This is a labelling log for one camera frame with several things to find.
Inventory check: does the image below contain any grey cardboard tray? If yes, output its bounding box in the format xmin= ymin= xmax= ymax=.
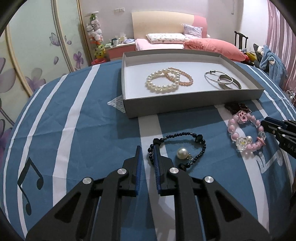
xmin=121 ymin=49 xmax=264 ymax=118

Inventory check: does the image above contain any silver bangle bracelet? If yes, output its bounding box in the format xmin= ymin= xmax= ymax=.
xmin=204 ymin=70 xmax=242 ymax=90

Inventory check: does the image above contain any pink bed with headboard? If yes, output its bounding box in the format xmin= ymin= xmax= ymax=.
xmin=132 ymin=11 xmax=213 ymax=51

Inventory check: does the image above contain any red waste basket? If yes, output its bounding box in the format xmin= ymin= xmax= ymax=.
xmin=91 ymin=58 xmax=110 ymax=66

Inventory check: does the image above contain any floral sliding door wardrobe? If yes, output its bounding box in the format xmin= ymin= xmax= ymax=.
xmin=0 ymin=0 xmax=93 ymax=130

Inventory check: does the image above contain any plush toy tower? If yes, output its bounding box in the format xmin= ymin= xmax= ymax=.
xmin=86 ymin=11 xmax=105 ymax=60

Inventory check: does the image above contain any dark wooden chair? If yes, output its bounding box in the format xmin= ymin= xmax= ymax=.
xmin=234 ymin=31 xmax=248 ymax=50

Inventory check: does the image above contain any blue fleece garment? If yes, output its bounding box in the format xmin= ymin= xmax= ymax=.
xmin=259 ymin=45 xmax=287 ymax=86

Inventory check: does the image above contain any folded salmon quilt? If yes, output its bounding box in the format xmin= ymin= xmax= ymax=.
xmin=183 ymin=38 xmax=246 ymax=62

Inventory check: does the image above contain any pink curtain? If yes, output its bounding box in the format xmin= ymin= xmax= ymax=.
xmin=266 ymin=1 xmax=295 ymax=90

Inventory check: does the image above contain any white pearl bracelet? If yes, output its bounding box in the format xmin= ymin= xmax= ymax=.
xmin=145 ymin=68 xmax=181 ymax=94

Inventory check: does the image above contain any blue white striped tablecloth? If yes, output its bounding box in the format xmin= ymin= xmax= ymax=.
xmin=1 ymin=61 xmax=295 ymax=237

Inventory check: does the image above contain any white floral pillow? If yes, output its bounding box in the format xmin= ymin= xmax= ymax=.
xmin=146 ymin=33 xmax=189 ymax=44

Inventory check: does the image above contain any pink white nightstand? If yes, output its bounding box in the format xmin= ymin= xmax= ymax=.
xmin=104 ymin=41 xmax=136 ymax=62

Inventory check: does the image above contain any pink pearl bracelet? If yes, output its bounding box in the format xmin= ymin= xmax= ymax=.
xmin=164 ymin=67 xmax=194 ymax=88

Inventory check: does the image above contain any pink charm bead bracelet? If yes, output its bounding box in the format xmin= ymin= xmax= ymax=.
xmin=227 ymin=111 xmax=268 ymax=153

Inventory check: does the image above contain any wall power socket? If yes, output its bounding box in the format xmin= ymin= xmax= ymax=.
xmin=114 ymin=8 xmax=125 ymax=13

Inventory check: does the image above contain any lilac square cushion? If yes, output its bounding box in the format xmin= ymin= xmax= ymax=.
xmin=183 ymin=24 xmax=203 ymax=38

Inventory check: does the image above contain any black bead pearl bracelet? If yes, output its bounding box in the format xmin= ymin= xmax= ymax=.
xmin=147 ymin=131 xmax=207 ymax=171

